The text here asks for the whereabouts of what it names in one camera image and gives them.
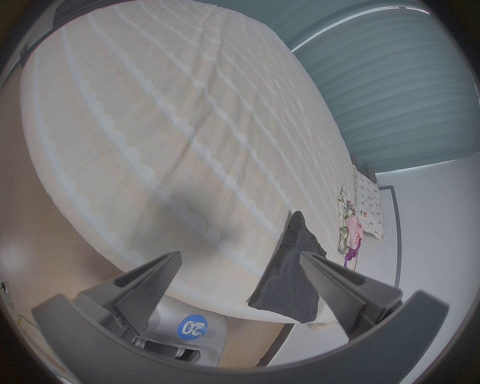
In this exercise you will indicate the pink garment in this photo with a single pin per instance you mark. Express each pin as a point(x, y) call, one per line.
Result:
point(354, 228)

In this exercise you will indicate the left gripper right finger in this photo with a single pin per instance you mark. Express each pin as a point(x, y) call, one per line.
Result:
point(348, 292)

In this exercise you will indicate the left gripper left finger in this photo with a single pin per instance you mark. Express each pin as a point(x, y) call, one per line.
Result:
point(142, 296)

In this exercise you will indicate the white printed garment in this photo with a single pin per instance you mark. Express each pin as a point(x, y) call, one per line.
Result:
point(342, 217)

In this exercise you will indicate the purple garment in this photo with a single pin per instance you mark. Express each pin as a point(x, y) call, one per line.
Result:
point(352, 253)

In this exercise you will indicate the blue-green curtain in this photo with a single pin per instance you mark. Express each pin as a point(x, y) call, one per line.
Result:
point(405, 93)
point(300, 18)

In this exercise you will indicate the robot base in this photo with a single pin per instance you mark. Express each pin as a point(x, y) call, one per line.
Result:
point(183, 330)

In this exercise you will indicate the white printed pillow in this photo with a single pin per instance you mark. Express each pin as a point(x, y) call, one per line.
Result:
point(369, 206)

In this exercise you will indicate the bed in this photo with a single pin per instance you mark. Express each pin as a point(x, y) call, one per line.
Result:
point(168, 131)

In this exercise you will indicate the grey bedside table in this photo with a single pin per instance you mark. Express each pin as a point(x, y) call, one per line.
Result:
point(363, 167)

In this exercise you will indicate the black T-shirt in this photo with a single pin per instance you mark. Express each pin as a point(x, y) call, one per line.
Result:
point(288, 277)

